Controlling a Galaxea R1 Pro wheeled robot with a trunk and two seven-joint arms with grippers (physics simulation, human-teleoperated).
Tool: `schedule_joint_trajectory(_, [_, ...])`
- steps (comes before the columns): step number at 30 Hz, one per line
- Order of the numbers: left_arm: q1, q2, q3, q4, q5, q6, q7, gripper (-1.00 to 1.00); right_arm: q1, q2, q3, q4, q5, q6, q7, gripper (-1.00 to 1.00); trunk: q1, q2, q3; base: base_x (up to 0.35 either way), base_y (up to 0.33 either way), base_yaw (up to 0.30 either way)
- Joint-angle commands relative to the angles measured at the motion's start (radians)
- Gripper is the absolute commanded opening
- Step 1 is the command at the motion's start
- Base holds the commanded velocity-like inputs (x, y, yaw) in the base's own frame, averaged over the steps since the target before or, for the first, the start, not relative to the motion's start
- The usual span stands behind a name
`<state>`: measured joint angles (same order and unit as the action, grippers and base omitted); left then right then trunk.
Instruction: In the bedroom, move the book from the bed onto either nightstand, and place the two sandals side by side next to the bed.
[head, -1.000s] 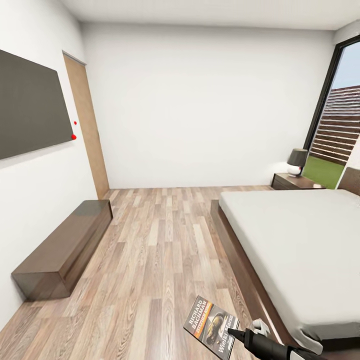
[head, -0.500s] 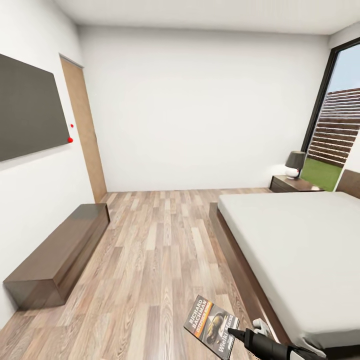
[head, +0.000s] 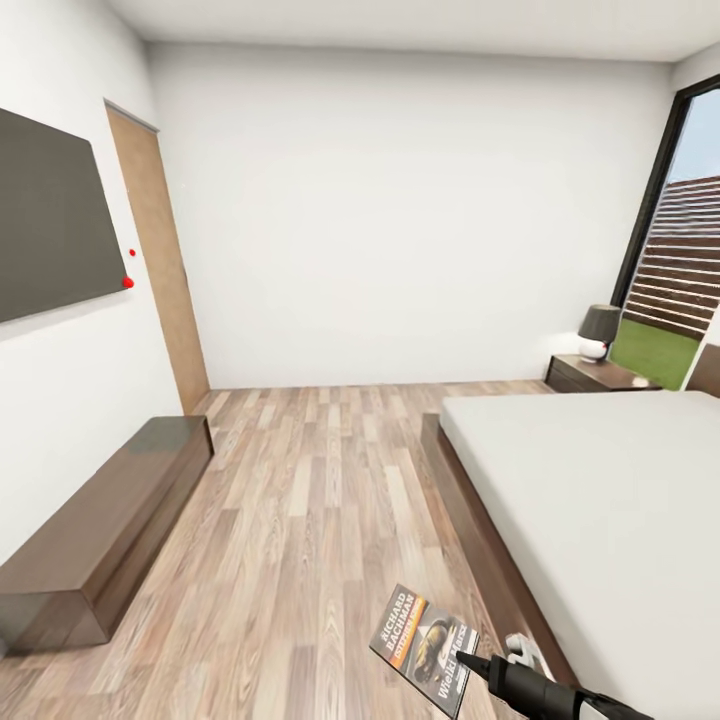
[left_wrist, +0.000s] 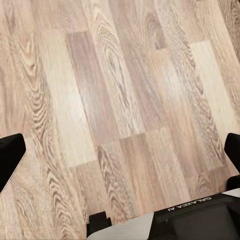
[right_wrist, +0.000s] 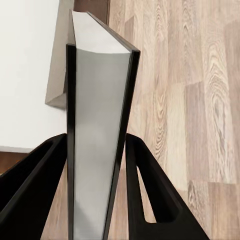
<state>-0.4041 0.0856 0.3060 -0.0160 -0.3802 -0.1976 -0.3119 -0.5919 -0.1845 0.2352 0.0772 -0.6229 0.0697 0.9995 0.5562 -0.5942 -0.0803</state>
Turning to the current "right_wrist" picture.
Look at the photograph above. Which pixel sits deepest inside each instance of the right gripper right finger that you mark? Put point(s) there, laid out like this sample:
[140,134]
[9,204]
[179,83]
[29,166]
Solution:
[174,220]

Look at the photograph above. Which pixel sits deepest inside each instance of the hardback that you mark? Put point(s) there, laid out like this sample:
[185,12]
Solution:
[101,72]

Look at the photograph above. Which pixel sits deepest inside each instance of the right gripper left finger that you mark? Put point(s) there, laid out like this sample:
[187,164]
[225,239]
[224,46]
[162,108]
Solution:
[28,188]

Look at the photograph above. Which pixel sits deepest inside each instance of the bench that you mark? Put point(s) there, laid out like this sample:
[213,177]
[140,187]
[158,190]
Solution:
[56,93]

